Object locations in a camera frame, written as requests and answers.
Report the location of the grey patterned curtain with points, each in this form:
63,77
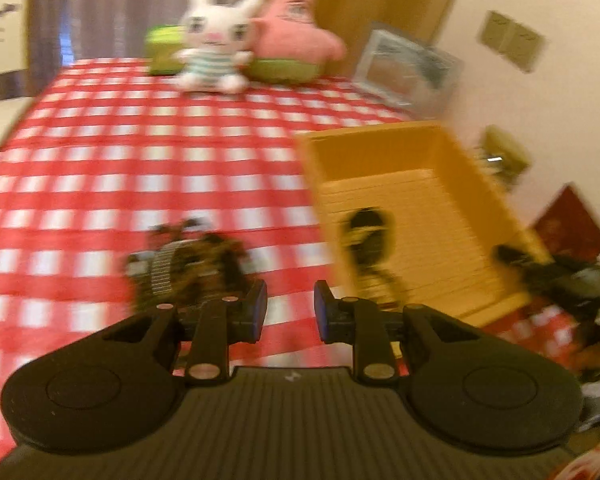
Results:
105,0

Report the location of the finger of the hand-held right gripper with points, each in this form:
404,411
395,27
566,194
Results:
522,259

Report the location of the clear framed picture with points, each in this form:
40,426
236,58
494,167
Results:
405,70

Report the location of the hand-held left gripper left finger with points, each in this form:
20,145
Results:
260,310

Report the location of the yellow plastic tray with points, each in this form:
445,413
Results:
430,185

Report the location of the cashew jar with gold lid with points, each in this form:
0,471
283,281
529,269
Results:
505,155

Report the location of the gold wall socket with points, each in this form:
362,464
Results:
527,46
497,34

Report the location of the white wooden chair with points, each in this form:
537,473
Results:
2,30

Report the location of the white bunny plush toy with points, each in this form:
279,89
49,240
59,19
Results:
210,60

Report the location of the green tissue box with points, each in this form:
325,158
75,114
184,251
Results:
162,50

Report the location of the dark red gift bag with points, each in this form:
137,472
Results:
570,225

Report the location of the pink starfish plush toy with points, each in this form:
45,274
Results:
290,35

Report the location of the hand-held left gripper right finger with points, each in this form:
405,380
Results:
322,310

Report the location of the red white checked tablecloth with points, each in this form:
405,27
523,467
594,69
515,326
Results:
130,170

